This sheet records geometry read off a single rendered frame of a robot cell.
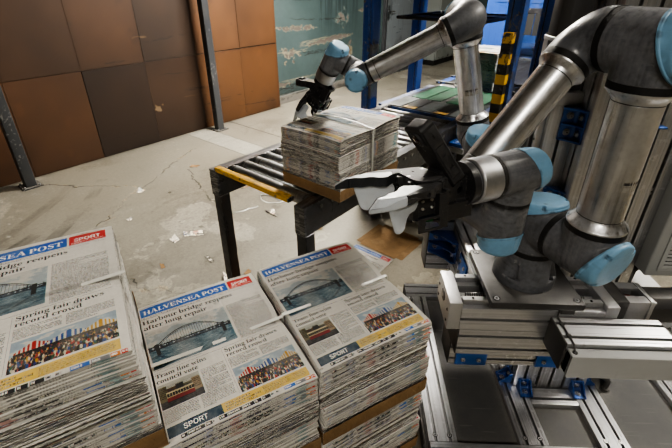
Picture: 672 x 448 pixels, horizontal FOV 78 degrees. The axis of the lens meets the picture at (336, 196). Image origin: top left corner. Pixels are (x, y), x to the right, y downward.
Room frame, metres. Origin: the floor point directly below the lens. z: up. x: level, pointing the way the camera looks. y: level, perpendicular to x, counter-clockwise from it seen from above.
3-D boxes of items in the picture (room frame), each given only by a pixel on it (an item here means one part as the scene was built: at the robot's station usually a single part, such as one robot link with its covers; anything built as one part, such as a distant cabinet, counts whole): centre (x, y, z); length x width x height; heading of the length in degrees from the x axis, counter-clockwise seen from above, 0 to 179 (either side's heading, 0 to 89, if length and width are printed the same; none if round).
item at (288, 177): (1.43, 0.05, 0.83); 0.29 x 0.16 x 0.04; 50
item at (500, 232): (0.65, -0.29, 1.11); 0.11 x 0.08 x 0.11; 23
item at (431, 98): (2.72, -0.75, 0.75); 0.70 x 0.65 x 0.10; 141
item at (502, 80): (2.17, -0.86, 1.05); 0.05 x 0.05 x 0.45; 51
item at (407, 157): (1.78, -0.30, 0.74); 1.34 x 0.05 x 0.12; 141
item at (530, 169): (0.64, -0.30, 1.21); 0.11 x 0.08 x 0.09; 113
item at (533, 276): (0.86, -0.49, 0.87); 0.15 x 0.15 x 0.10
